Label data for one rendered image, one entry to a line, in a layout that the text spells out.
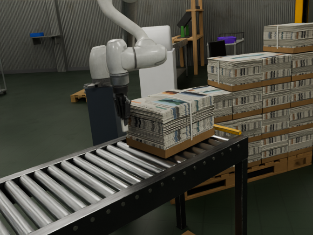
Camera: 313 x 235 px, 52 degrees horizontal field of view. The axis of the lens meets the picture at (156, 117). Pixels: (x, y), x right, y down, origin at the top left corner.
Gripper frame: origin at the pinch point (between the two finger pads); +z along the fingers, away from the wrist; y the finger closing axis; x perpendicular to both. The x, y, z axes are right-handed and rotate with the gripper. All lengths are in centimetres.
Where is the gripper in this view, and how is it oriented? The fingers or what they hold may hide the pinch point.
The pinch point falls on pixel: (124, 124)
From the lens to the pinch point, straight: 159.7
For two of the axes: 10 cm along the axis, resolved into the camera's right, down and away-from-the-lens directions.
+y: -6.5, -1.7, 7.4
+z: 0.8, 9.5, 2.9
